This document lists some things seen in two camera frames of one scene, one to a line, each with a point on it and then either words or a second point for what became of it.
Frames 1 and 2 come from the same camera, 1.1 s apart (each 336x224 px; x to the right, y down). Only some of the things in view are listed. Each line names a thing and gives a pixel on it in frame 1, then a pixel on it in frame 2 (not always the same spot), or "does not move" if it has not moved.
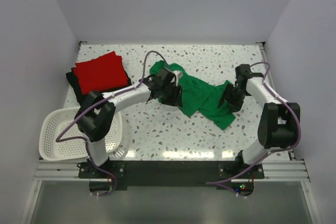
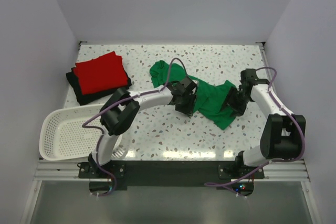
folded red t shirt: x=102 y=73 does not move
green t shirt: x=195 y=96 does not move
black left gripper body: x=164 y=87 → x=186 y=105
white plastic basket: x=60 y=139 does not move
